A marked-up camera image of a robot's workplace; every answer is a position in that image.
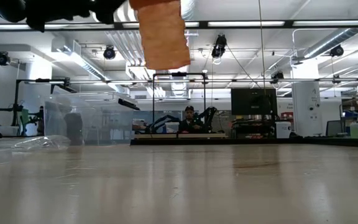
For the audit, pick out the grey chair back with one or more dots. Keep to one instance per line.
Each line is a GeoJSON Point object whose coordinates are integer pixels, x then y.
{"type": "Point", "coordinates": [333, 128]}

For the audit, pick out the black ceiling camera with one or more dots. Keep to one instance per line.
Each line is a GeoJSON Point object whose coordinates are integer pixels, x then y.
{"type": "Point", "coordinates": [109, 53]}
{"type": "Point", "coordinates": [277, 76]}
{"type": "Point", "coordinates": [337, 50]}
{"type": "Point", "coordinates": [219, 46]}
{"type": "Point", "coordinates": [2, 58]}

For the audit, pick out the orange elastic bandage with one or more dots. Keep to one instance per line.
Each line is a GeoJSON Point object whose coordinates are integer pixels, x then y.
{"type": "Point", "coordinates": [163, 37]}

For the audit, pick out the clear plastic bag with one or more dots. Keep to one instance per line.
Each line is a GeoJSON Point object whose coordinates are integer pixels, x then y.
{"type": "Point", "coordinates": [42, 143]}

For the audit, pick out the person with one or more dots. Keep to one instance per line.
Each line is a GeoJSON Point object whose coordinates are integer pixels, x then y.
{"type": "Point", "coordinates": [191, 121]}

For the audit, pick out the black table frame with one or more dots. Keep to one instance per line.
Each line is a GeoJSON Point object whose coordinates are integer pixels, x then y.
{"type": "Point", "coordinates": [259, 141]}

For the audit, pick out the black background robot arm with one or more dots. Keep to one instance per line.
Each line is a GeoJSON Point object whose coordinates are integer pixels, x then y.
{"type": "Point", "coordinates": [209, 115]}
{"type": "Point", "coordinates": [160, 121]}

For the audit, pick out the white column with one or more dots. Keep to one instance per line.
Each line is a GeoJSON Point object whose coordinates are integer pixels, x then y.
{"type": "Point", "coordinates": [306, 99]}

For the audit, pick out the clear plastic container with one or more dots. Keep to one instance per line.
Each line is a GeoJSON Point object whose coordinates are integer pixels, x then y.
{"type": "Point", "coordinates": [104, 121]}

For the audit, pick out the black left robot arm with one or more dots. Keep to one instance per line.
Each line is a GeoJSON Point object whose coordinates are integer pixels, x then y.
{"type": "Point", "coordinates": [2, 7]}

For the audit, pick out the small white device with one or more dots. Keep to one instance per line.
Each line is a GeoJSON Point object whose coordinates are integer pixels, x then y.
{"type": "Point", "coordinates": [283, 129]}

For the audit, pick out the white background bin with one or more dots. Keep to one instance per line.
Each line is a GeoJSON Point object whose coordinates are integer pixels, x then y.
{"type": "Point", "coordinates": [172, 127]}

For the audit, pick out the black monitor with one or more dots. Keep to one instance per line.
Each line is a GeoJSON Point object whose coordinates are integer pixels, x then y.
{"type": "Point", "coordinates": [253, 101]}

